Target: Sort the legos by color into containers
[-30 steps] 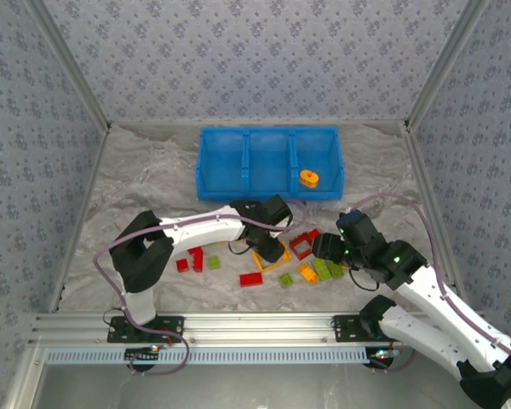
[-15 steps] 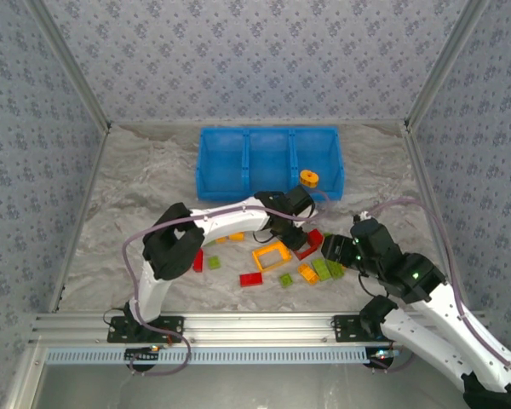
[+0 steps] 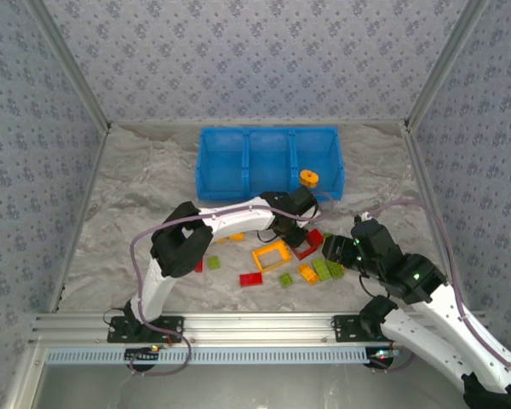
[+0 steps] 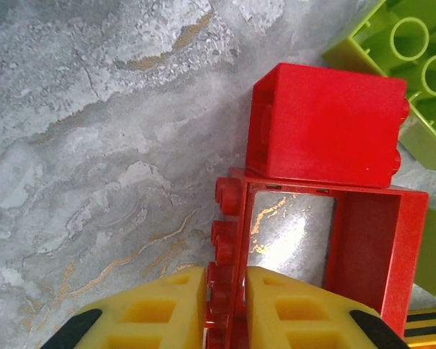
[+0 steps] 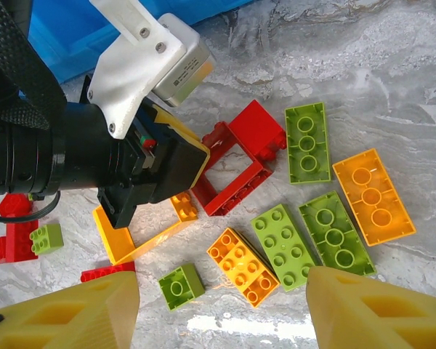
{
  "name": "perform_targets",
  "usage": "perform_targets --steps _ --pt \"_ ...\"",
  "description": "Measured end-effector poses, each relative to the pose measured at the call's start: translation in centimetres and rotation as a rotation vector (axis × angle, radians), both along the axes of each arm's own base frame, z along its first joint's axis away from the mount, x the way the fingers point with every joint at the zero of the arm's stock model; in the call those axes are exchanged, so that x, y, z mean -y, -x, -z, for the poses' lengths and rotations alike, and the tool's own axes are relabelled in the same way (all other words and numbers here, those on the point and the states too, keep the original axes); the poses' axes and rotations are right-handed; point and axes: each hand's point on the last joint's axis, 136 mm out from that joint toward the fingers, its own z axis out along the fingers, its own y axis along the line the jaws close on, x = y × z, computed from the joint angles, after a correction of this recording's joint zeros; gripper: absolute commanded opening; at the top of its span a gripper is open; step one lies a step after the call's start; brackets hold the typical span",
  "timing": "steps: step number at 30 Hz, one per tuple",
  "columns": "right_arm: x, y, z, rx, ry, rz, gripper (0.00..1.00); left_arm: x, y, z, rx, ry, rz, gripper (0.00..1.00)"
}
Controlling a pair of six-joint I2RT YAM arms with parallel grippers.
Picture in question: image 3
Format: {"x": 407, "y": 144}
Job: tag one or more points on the orange lego window frame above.
{"x": 267, "y": 248}

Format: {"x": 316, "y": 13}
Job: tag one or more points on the small green square lego brick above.
{"x": 214, "y": 263}
{"x": 286, "y": 280}

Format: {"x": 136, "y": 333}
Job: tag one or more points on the small red lego brick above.
{"x": 199, "y": 266}

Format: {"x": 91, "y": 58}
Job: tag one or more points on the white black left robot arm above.
{"x": 234, "y": 219}

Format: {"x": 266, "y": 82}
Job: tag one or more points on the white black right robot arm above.
{"x": 451, "y": 324}

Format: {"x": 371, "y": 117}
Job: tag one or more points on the orange lego brick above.
{"x": 308, "y": 273}
{"x": 221, "y": 240}
{"x": 237, "y": 237}

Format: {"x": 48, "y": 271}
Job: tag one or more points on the orange round lego piece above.
{"x": 313, "y": 181}

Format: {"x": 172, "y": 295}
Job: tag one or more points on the blue plastic bin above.
{"x": 319, "y": 149}
{"x": 221, "y": 164}
{"x": 269, "y": 159}

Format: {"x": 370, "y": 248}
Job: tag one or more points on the red lego window frame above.
{"x": 317, "y": 236}

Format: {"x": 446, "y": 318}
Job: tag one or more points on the aluminum side rail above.
{"x": 428, "y": 200}
{"x": 78, "y": 217}

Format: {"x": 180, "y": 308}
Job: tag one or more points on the aluminum front rail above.
{"x": 255, "y": 328}

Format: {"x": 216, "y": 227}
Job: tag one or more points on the aluminum frame post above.
{"x": 68, "y": 64}
{"x": 447, "y": 64}

